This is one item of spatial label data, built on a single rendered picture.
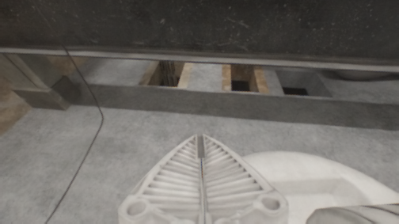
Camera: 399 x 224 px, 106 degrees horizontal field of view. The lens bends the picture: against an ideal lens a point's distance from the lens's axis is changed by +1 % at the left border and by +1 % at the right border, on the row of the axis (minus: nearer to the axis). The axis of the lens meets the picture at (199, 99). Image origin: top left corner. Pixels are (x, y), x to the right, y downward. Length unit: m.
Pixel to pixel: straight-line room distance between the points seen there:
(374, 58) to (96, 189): 1.28
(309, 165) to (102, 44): 0.88
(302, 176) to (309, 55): 0.48
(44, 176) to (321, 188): 1.10
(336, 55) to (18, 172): 1.52
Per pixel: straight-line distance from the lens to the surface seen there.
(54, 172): 1.06
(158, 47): 0.72
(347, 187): 0.54
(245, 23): 0.64
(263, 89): 1.21
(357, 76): 1.64
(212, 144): 0.16
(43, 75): 1.24
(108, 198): 0.86
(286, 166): 0.47
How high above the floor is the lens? 0.75
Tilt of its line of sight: 46 degrees down
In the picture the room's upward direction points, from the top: 1 degrees counter-clockwise
